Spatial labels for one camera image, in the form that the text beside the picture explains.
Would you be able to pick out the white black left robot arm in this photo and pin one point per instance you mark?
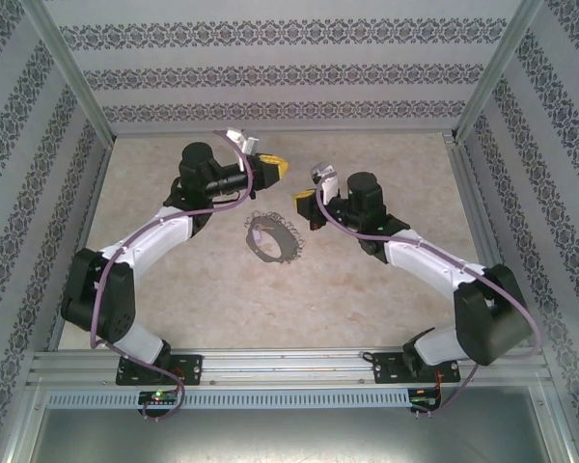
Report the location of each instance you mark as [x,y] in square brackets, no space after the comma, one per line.
[159,236]

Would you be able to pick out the aluminium mounting rail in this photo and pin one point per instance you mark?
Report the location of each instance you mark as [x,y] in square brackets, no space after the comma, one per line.
[280,366]

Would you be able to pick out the aluminium side rail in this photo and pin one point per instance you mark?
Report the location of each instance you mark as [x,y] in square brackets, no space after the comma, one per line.
[480,217]
[79,246]

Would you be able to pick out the key with purple head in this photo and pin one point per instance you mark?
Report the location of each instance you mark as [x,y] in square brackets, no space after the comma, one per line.
[258,235]

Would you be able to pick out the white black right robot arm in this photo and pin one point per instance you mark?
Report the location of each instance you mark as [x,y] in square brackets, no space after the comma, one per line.
[424,260]

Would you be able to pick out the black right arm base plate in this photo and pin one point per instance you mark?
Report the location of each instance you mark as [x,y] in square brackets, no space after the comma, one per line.
[386,369]

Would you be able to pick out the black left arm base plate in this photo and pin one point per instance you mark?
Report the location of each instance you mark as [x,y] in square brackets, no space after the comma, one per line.
[193,369]

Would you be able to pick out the grey metal sheet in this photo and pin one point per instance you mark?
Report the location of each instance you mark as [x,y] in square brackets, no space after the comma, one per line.
[289,434]

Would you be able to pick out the large grey metal keyring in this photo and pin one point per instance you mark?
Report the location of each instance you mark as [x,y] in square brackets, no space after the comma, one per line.
[284,238]

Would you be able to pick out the aluminium corner post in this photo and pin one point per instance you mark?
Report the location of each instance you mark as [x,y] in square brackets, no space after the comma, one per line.
[71,67]
[498,67]

